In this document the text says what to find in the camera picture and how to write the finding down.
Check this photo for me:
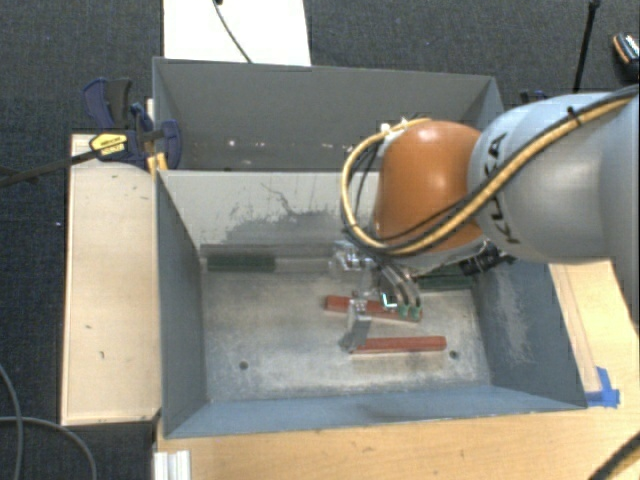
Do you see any dark green flat block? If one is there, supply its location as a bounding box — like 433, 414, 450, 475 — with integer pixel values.
206, 252, 277, 273
416, 273, 477, 292

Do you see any pale wood board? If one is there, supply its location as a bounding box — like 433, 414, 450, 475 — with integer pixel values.
60, 132, 164, 427

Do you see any red-brown flat block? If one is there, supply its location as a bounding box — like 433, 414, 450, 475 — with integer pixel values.
322, 294, 424, 327
349, 335, 448, 355

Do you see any grey metal bin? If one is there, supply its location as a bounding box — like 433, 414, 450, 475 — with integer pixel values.
151, 56, 589, 440

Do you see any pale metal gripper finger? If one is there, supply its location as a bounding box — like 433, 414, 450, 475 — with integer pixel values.
339, 298, 367, 351
346, 316, 373, 354

